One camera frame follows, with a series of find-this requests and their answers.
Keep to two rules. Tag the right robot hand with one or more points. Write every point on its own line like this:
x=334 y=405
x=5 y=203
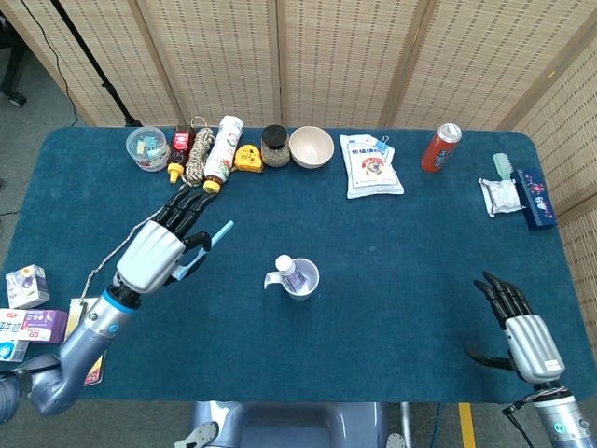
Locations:
x=531 y=345

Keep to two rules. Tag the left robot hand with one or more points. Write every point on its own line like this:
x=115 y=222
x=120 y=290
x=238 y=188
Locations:
x=149 y=256

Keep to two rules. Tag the light blue toothbrush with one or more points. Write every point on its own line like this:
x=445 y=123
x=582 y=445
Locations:
x=224 y=231

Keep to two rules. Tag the purple toothpaste tube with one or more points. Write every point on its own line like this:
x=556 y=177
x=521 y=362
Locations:
x=284 y=263

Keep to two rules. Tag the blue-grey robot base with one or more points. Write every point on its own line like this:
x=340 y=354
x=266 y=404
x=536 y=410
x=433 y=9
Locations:
x=289 y=427

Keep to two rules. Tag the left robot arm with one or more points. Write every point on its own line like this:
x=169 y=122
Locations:
x=88 y=336

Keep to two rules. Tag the yellow floor tape strip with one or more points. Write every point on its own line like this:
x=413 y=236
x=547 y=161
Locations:
x=466 y=424

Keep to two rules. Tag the clear plastic jar of clips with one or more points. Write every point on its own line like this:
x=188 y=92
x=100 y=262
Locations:
x=147 y=149

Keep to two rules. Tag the dark red sauce bottle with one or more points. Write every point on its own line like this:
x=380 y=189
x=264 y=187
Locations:
x=181 y=144

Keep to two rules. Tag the purple white box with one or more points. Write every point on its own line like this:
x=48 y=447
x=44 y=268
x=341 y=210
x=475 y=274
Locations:
x=46 y=326

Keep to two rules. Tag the small white purple carton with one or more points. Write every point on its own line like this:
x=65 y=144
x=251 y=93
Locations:
x=28 y=287

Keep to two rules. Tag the white bottle yellow cap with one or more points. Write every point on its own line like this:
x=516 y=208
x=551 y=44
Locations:
x=221 y=154

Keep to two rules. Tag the razor on yellow card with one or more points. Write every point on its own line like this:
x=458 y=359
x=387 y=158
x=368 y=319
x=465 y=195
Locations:
x=95 y=371

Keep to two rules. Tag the yellow tape measure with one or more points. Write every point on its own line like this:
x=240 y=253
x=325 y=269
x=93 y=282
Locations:
x=248 y=159

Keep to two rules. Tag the dark blue box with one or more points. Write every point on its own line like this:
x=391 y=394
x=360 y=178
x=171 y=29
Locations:
x=536 y=198

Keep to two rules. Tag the silver table leg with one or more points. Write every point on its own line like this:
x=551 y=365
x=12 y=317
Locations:
x=406 y=424

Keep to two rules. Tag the white wrapped packet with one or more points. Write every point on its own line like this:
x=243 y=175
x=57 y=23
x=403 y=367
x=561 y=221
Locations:
x=501 y=196

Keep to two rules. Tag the white blue milk box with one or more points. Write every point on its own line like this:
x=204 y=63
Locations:
x=11 y=336

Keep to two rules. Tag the glass jar black lid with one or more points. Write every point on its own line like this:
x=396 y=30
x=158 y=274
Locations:
x=275 y=149

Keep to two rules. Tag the black tripod stand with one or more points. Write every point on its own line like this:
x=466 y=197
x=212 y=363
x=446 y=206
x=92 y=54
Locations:
x=106 y=86

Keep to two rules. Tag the beige bowl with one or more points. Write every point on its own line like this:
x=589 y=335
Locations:
x=311 y=147

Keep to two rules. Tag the blue table mat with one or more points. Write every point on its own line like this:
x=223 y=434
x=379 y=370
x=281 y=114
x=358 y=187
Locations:
x=373 y=224

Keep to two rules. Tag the red drink can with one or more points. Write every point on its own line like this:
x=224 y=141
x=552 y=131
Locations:
x=438 y=151

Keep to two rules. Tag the black office chair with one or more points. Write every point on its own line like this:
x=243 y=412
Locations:
x=11 y=74

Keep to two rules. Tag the white snack bag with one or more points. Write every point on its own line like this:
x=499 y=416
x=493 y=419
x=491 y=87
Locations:
x=370 y=170

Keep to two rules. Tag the blue binder clip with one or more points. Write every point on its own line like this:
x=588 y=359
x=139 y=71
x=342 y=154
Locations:
x=381 y=145

